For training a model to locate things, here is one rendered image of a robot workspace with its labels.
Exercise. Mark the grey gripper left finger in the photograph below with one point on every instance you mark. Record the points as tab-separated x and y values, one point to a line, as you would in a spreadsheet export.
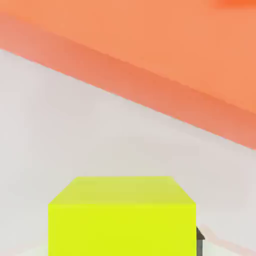
39	252

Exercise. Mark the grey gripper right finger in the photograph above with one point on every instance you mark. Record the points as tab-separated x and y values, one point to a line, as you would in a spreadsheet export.
200	243

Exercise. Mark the large orange box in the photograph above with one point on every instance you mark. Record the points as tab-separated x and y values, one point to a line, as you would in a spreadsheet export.
152	50

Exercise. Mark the small yellow cube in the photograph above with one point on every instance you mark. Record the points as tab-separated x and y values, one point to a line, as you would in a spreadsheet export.
122	224

